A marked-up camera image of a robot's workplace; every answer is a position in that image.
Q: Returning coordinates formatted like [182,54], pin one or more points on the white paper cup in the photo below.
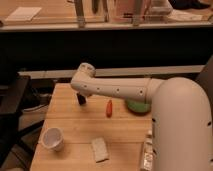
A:
[52,139]

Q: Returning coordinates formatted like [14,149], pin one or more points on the orange carrot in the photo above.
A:
[109,109]

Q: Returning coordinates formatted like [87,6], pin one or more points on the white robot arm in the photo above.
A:
[182,122]

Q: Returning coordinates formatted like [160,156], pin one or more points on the white paper on shelf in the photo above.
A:
[23,14]

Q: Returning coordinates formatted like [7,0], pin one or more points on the white sponge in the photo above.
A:
[99,149]

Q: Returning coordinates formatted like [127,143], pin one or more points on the white plastic bottle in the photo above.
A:
[147,153]

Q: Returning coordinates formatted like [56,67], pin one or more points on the green bowl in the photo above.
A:
[137,107]

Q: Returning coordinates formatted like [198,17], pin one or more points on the black chair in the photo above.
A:
[10,111]

